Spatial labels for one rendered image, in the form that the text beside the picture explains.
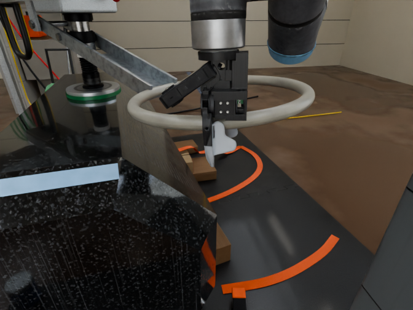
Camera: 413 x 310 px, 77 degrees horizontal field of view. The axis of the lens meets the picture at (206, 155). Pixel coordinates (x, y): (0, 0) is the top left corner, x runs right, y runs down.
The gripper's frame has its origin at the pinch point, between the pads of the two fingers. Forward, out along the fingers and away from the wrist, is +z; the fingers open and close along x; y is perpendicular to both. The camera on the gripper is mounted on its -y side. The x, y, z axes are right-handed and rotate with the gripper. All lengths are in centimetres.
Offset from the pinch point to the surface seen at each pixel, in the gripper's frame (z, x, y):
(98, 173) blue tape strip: 5.5, -0.5, -26.3
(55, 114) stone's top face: 1, 28, -57
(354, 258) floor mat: 89, 60, 66
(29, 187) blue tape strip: 5.8, -7.0, -38.8
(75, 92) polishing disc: -3, 45, -60
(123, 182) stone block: 8.3, 0.4, -21.2
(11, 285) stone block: 28, -15, -46
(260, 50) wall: 32, 594, 32
